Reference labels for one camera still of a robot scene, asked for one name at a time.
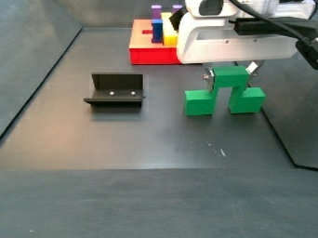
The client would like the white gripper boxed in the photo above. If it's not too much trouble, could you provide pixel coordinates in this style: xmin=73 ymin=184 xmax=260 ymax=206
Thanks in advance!
xmin=175 ymin=0 xmax=318 ymax=91

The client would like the yellow block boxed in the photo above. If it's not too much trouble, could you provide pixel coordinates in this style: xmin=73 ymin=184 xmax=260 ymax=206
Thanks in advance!
xmin=161 ymin=12 xmax=177 ymax=46

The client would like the black angle bracket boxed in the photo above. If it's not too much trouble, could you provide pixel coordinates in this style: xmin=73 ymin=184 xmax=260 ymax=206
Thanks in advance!
xmin=82 ymin=73 xmax=144 ymax=105

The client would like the green stepped block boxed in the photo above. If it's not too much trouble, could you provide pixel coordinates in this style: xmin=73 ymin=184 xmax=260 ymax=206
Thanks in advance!
xmin=184 ymin=66 xmax=265 ymax=116

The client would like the red puzzle board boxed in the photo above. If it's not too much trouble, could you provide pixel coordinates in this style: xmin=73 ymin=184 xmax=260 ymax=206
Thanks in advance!
xmin=129 ymin=20 xmax=180 ymax=65

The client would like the purple U-shaped block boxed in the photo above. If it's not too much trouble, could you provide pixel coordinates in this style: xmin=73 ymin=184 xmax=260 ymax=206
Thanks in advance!
xmin=149 ymin=5 xmax=183 ymax=20

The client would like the black cable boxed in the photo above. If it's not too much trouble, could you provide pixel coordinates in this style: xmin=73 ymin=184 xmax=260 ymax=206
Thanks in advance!
xmin=228 ymin=0 xmax=318 ymax=47

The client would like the blue block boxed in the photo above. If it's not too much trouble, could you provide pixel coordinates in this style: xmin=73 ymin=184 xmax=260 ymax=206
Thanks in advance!
xmin=150 ymin=19 xmax=163 ymax=43

